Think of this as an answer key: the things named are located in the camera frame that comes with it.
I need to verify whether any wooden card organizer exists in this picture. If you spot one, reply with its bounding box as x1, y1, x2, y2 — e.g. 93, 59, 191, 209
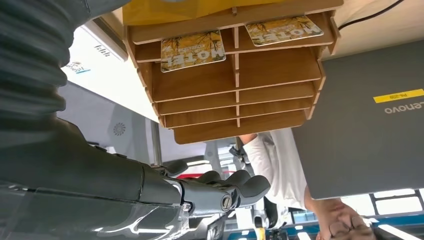
121, 0, 345, 145

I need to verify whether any person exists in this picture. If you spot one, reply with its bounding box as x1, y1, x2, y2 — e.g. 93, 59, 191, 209
238, 128, 377, 240

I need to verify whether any grey kiosk stand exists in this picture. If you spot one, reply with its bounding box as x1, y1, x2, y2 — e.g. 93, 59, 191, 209
56, 81, 160, 167

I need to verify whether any grey laptop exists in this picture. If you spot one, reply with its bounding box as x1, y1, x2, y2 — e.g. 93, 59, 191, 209
291, 39, 424, 201

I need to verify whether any chrome stanchion post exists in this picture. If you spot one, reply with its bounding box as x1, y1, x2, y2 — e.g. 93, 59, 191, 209
150, 120, 163, 167

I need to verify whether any black laptop power cable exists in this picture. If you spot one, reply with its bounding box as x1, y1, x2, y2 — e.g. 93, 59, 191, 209
337, 0, 407, 31

